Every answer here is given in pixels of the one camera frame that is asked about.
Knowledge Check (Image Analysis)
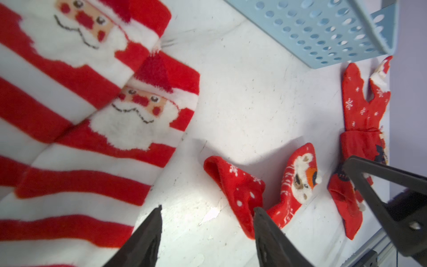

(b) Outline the red santa face sock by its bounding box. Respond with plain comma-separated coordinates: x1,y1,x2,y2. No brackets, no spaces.
368,56,393,138

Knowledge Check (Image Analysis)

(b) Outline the red white striped santa sock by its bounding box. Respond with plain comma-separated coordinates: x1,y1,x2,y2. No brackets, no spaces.
1,1,171,196

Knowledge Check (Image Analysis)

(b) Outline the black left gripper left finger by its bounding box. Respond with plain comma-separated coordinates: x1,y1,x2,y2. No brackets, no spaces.
103,205,163,267

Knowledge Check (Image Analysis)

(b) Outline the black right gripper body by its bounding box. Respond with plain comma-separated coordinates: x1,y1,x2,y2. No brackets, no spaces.
342,156,427,265

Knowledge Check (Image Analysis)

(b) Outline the light blue plastic basket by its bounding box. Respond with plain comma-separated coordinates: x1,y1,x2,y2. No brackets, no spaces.
228,0,399,69

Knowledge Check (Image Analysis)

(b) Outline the red snowflake bear sock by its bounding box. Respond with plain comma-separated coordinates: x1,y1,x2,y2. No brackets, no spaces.
203,142,322,240

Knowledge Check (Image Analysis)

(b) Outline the red sock lower right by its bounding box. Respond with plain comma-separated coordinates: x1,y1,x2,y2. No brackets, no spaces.
328,156,364,240

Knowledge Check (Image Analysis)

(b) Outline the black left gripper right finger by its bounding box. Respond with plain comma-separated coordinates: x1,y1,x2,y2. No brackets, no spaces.
254,208,312,267

